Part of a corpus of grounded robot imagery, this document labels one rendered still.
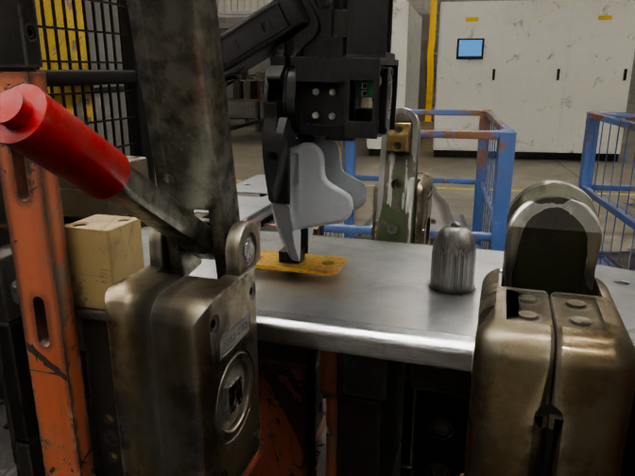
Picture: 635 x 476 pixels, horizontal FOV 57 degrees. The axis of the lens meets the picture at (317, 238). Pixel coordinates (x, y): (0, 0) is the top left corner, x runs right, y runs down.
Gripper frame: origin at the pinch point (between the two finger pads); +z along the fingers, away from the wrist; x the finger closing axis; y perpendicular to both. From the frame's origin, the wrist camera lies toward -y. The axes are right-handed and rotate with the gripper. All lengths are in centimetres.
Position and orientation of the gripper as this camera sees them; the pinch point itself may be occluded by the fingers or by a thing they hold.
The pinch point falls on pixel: (292, 239)
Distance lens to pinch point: 46.4
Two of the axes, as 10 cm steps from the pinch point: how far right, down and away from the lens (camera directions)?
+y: 9.5, 1.0, -2.8
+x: 3.0, -2.6, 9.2
